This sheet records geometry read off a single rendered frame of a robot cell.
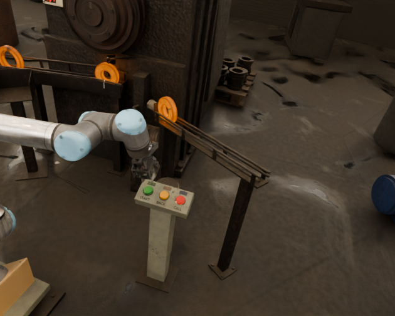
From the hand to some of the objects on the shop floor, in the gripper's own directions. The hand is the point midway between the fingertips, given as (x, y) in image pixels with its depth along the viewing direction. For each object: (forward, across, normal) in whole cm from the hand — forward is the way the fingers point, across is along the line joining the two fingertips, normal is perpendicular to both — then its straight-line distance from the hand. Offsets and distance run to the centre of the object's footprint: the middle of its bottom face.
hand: (152, 175), depth 130 cm
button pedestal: (+66, -3, -22) cm, 70 cm away
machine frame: (+97, -62, +96) cm, 150 cm away
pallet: (+149, -32, +238) cm, 283 cm away
